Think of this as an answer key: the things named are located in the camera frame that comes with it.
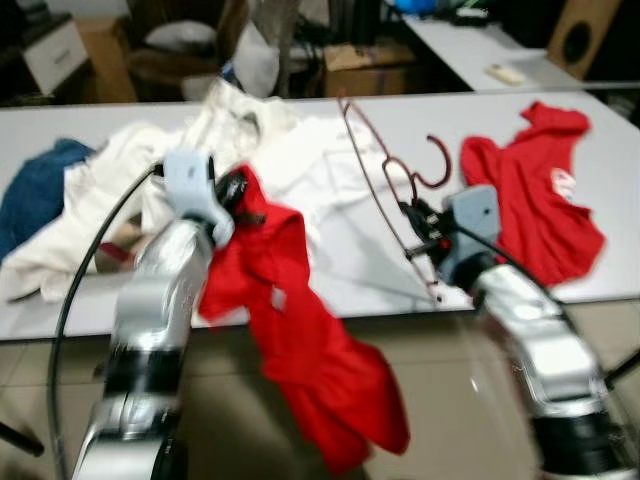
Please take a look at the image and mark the cream garment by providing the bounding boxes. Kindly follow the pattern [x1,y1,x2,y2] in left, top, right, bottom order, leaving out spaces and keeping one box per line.
[0,120,201,303]

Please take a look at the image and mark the brown cardboard box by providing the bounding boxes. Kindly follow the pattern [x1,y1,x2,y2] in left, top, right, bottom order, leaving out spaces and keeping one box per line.
[322,42,421,98]

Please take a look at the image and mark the beige remote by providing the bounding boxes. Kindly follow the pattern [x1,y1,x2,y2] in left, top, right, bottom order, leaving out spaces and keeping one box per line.
[485,63,528,86]

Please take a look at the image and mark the red clothes hanger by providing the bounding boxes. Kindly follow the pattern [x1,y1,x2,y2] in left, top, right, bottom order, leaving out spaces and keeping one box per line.
[338,95,456,301]

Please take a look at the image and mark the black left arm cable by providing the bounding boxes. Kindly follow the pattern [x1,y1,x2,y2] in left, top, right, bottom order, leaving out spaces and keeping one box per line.
[50,162,166,480]

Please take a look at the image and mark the red shirt small logo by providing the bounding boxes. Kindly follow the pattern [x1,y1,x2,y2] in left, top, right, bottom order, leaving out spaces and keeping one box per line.
[198,165,411,478]

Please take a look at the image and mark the blue box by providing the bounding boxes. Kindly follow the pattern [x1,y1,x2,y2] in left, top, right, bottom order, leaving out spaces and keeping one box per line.
[395,0,451,16]

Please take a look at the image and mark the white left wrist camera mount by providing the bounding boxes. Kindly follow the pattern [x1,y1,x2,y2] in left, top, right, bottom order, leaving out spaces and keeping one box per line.
[160,150,236,249]

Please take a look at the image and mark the wooden speaker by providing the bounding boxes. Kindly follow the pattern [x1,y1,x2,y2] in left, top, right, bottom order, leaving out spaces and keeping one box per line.
[545,0,623,81]

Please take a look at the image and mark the white appliance box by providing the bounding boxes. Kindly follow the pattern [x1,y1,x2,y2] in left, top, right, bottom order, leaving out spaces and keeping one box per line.
[20,15,91,96]

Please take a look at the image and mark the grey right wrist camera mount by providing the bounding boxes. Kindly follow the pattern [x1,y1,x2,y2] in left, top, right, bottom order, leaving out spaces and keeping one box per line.
[438,185,503,291]

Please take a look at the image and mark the white plastic bag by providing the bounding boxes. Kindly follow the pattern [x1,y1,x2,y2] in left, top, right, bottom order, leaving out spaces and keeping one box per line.
[232,25,281,96]

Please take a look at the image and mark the white cushion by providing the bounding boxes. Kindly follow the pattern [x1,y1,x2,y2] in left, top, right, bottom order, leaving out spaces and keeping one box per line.
[145,20,216,53]

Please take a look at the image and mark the brown wicker chair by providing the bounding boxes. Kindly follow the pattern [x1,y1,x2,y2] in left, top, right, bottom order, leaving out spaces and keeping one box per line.
[125,0,251,101]

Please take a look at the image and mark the blue jeans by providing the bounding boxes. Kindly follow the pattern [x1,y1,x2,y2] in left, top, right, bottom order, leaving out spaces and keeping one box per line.
[0,138,96,261]

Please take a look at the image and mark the red shirt white print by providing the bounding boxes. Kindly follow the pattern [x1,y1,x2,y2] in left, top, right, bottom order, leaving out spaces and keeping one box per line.
[460,100,608,289]

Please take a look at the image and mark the white garment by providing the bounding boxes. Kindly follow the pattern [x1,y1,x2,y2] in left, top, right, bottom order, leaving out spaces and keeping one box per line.
[185,78,411,251]

